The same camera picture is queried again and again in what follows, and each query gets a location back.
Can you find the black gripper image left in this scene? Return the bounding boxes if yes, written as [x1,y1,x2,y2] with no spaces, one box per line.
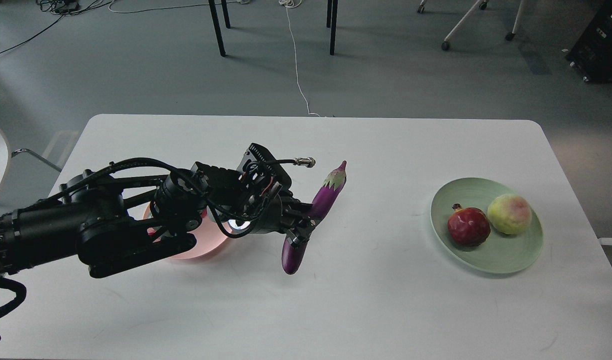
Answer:
[151,162,322,249]

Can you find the purple eggplant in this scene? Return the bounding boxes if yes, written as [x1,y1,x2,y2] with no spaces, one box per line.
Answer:
[281,161,347,275]

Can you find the red pomegranate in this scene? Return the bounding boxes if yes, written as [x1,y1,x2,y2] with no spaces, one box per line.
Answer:
[447,203,491,247]

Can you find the yellow-green guava fruit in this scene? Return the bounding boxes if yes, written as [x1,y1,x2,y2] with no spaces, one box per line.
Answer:
[487,193,532,235]

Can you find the pink plate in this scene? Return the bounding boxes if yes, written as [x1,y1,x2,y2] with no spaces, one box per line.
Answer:
[168,209,229,260]

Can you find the black table leg right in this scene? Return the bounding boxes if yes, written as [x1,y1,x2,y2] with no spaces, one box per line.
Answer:
[326,0,339,55]

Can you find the black table leg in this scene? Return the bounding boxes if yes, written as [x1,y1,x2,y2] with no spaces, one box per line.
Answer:
[208,0,232,57]
[326,0,339,55]

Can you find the white office chair base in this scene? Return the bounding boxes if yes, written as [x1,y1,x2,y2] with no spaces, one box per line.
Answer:
[417,0,526,52]

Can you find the black table leg left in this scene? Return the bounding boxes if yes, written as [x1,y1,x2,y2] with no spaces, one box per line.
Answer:
[208,0,232,57]

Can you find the black equipment case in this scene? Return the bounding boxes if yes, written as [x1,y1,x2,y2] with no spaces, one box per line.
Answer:
[565,0,612,84]

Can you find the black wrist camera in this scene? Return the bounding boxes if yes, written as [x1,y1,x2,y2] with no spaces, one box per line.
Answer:
[236,143,316,191]

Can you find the white floor cable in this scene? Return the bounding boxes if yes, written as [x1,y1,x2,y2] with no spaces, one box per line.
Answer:
[278,0,321,117]

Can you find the black floor cables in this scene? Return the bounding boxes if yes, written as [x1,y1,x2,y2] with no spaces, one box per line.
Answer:
[0,0,251,64]

